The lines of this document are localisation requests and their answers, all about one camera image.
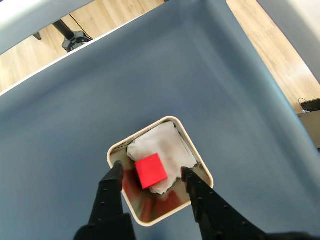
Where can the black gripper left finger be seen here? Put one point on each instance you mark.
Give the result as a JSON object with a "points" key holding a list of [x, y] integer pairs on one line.
{"points": [[107, 200]]}

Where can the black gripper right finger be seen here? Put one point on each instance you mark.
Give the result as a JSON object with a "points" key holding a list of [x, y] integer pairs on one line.
{"points": [[215, 215]]}

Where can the red cube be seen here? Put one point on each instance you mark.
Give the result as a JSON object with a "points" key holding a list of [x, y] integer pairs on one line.
{"points": [[151, 171]]}

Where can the tan metal square box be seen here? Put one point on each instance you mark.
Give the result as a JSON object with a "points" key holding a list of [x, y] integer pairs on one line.
{"points": [[197, 165]]}

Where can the brown cardboard box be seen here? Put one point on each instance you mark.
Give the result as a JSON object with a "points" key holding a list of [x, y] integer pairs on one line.
{"points": [[311, 130]]}

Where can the white crumpled tissue paper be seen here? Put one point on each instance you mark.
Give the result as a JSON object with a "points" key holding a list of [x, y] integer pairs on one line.
{"points": [[162, 142]]}

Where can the blue grey table cloth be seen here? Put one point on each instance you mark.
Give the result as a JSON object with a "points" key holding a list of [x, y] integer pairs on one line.
{"points": [[150, 87]]}

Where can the black device on floor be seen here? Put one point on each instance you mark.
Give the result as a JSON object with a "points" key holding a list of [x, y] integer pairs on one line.
{"points": [[311, 105]]}

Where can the black tripod stand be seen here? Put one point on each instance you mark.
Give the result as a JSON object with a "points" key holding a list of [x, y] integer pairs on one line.
{"points": [[72, 40]]}

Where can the grey blue table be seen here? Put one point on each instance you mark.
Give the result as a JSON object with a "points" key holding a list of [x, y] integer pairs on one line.
{"points": [[295, 27], [30, 22]]}

